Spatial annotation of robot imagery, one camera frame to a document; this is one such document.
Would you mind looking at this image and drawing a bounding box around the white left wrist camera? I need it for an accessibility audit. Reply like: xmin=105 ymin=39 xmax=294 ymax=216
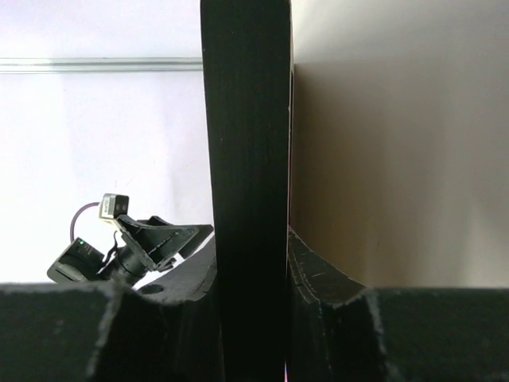
xmin=99 ymin=193 xmax=130 ymax=221

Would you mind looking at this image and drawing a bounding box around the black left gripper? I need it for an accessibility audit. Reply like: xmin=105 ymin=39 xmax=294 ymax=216
xmin=115 ymin=215 xmax=214 ymax=272

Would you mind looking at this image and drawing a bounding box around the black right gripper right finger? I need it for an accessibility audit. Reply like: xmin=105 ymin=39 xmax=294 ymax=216
xmin=287 ymin=232 xmax=508 ymax=381

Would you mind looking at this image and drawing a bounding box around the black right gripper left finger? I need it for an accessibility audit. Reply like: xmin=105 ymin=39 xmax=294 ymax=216
xmin=1 ymin=241 xmax=223 ymax=381

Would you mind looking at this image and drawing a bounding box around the wooden picture frame black front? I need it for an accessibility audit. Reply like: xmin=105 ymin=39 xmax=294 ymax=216
xmin=199 ymin=0 xmax=509 ymax=382

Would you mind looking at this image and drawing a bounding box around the left aluminium corner post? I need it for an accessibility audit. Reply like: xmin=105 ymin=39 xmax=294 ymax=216
xmin=1 ymin=57 xmax=203 ymax=75

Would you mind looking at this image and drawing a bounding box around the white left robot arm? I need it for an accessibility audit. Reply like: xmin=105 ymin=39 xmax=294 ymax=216
xmin=47 ymin=215 xmax=213 ymax=287

